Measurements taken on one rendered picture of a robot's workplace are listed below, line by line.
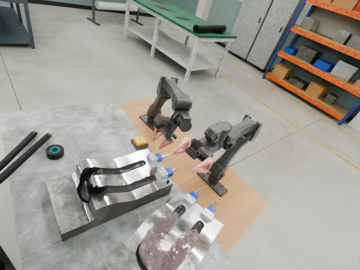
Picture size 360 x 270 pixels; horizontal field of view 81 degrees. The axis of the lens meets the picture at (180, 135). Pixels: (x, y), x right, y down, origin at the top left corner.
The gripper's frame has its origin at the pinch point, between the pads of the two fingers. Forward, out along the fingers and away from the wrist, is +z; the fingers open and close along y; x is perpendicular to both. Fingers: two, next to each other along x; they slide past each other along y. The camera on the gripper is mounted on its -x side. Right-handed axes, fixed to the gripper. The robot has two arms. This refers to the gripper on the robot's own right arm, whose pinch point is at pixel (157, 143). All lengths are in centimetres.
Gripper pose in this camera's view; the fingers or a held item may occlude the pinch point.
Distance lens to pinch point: 105.9
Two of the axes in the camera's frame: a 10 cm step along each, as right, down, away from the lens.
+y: 5.6, 6.3, -5.4
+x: 5.6, 1.9, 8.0
